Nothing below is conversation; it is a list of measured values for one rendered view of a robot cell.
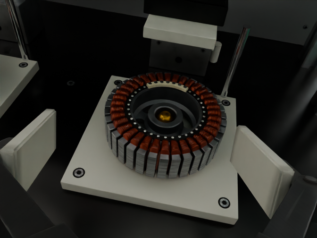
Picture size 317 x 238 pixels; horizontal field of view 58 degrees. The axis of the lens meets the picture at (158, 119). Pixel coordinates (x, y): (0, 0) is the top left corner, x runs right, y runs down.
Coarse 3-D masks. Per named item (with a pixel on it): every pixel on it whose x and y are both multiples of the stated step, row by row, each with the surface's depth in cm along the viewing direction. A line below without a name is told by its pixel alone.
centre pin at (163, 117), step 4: (160, 112) 27; (164, 112) 27; (168, 112) 27; (156, 116) 27; (160, 116) 27; (164, 116) 26; (168, 116) 26; (172, 116) 27; (160, 120) 27; (164, 120) 26; (168, 120) 27; (172, 120) 27
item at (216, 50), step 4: (216, 44) 35; (220, 44) 35; (216, 48) 35; (220, 48) 36; (212, 52) 36; (216, 52) 36; (212, 56) 36; (216, 56) 36; (212, 60) 37; (216, 60) 37; (212, 64) 37
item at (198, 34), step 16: (144, 0) 24; (160, 0) 24; (176, 0) 23; (192, 0) 23; (208, 0) 23; (224, 0) 23; (160, 16) 25; (176, 16) 24; (192, 16) 24; (208, 16) 24; (224, 16) 24; (144, 32) 24; (160, 32) 23; (176, 32) 23; (192, 32) 23; (208, 32) 24; (208, 48) 24
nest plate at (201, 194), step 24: (96, 120) 29; (96, 144) 27; (72, 168) 25; (96, 168) 25; (120, 168) 25; (216, 168) 26; (96, 192) 24; (120, 192) 24; (144, 192) 24; (168, 192) 24; (192, 192) 24; (216, 192) 25; (216, 216) 23
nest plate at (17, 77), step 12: (0, 60) 34; (12, 60) 34; (24, 60) 35; (0, 72) 33; (12, 72) 33; (24, 72) 33; (36, 72) 35; (0, 84) 31; (12, 84) 31; (24, 84) 33; (0, 96) 30; (12, 96) 31; (0, 108) 29
